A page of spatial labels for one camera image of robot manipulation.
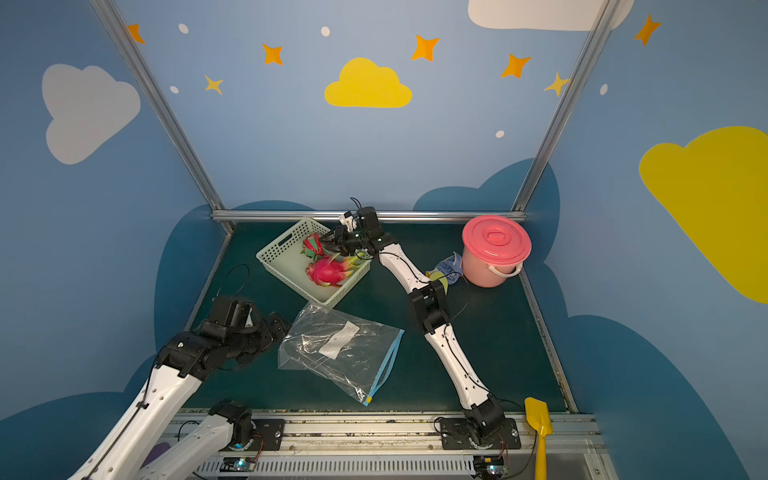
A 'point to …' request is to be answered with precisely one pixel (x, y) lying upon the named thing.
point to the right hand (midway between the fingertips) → (324, 240)
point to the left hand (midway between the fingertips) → (286, 332)
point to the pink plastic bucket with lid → (494, 249)
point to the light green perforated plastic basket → (283, 259)
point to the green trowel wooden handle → (438, 276)
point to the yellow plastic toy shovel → (538, 416)
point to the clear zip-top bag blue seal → (351, 349)
